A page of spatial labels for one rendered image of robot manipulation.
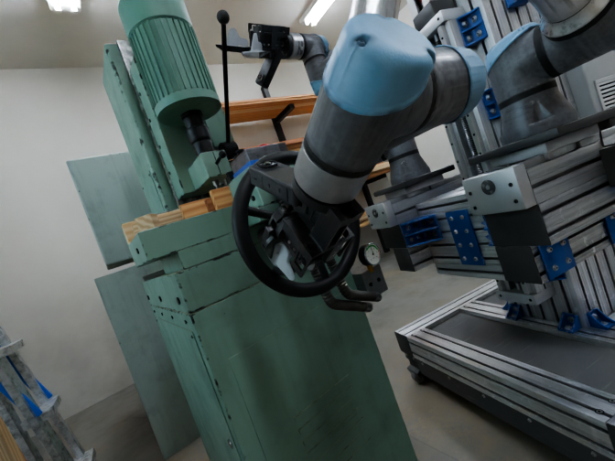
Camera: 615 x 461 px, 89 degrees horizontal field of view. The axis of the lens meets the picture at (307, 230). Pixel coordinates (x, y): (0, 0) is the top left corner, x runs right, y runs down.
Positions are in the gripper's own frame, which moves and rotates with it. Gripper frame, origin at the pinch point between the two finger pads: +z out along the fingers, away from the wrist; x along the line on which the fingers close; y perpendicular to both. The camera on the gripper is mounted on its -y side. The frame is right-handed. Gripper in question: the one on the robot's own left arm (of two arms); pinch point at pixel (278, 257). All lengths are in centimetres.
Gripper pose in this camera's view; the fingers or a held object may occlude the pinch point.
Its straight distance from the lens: 51.2
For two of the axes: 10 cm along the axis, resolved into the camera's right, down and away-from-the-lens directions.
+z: -2.7, 5.7, 7.8
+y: 5.7, 7.5, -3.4
